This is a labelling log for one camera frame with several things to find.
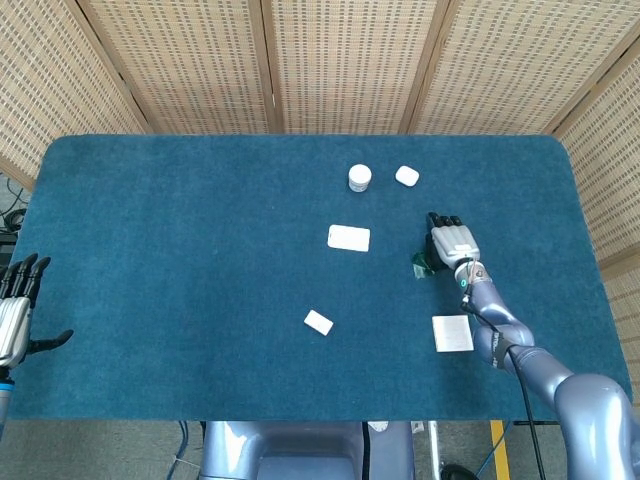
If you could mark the white rounded earbud case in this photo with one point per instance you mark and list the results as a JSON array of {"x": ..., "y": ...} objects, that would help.
[{"x": 407, "y": 176}]

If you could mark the blue carpet table cover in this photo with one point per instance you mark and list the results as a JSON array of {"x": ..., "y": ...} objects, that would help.
[{"x": 250, "y": 280}]

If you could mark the robot torso base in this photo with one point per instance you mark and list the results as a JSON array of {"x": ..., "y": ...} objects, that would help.
[{"x": 300, "y": 452}]

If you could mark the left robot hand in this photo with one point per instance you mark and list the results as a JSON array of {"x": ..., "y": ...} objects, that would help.
[{"x": 20, "y": 310}]

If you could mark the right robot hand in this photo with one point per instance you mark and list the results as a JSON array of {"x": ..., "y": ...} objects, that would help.
[{"x": 450, "y": 242}]

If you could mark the small white rectangular block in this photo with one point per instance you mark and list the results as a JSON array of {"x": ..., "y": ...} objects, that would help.
[{"x": 318, "y": 322}]

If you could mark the white rectangular card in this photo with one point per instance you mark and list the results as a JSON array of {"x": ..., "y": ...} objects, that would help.
[{"x": 349, "y": 238}]

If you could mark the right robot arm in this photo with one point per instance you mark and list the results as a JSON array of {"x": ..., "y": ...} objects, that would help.
[{"x": 540, "y": 360}]

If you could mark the yellow floor tape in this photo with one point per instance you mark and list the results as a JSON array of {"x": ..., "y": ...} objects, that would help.
[{"x": 500, "y": 450}]

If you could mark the white square pad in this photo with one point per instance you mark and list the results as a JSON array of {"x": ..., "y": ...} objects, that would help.
[{"x": 452, "y": 333}]

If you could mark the white round jar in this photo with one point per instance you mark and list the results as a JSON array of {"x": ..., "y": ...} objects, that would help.
[{"x": 359, "y": 177}]

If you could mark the woven bamboo folding screen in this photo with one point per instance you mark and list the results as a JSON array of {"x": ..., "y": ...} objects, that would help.
[{"x": 320, "y": 65}]

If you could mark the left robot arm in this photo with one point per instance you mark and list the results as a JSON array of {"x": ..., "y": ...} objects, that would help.
[{"x": 4, "y": 395}]

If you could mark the green foil packet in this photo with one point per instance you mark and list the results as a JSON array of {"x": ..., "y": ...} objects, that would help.
[{"x": 420, "y": 265}]

